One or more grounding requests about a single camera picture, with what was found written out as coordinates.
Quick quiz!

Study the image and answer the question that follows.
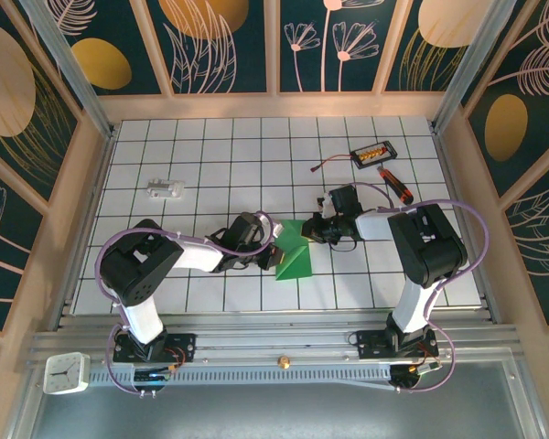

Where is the white plastic part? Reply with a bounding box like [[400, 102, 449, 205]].
[[145, 177, 186, 203]]

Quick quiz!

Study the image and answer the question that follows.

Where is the green paper sheet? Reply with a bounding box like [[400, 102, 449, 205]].
[[274, 219, 313, 281]]

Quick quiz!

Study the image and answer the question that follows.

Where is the orange black utility knife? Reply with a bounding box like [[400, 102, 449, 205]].
[[377, 166, 415, 206]]

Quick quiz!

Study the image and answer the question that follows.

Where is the grey slotted cable duct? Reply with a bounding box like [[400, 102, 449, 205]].
[[87, 367, 397, 388]]

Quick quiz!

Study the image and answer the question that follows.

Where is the thin red cable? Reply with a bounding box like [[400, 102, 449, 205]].
[[309, 153, 356, 174]]

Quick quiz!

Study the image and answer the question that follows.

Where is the grey metal sheet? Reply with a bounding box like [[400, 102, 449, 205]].
[[6, 360, 548, 439]]

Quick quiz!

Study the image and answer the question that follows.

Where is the aluminium side rail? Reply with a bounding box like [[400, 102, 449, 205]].
[[49, 127, 119, 330], [432, 125, 499, 324]]

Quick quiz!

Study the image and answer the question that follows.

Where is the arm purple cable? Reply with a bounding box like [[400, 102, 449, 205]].
[[350, 182, 490, 395], [95, 210, 275, 397]]

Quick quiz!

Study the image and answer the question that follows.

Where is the aluminium corner post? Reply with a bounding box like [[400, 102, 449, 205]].
[[18, 0, 116, 139], [431, 0, 517, 134]]

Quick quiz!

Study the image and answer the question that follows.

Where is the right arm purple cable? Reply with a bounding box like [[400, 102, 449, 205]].
[[350, 182, 490, 395]]

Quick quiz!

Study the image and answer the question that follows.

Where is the black board with gold connectors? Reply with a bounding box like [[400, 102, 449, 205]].
[[350, 140, 398, 170]]

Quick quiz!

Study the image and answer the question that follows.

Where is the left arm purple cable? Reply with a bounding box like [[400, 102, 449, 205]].
[[95, 210, 275, 397]]

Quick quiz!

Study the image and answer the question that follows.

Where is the white square clock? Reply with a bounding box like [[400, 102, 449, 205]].
[[43, 351, 91, 397]]

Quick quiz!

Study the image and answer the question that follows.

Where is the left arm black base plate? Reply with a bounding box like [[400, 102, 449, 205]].
[[113, 332, 197, 365]]

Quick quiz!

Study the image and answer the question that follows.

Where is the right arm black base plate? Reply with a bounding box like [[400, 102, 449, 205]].
[[356, 329, 439, 362]]

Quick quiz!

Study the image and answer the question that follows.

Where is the aluminium front rail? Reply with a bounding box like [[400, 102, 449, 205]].
[[27, 312, 521, 367]]

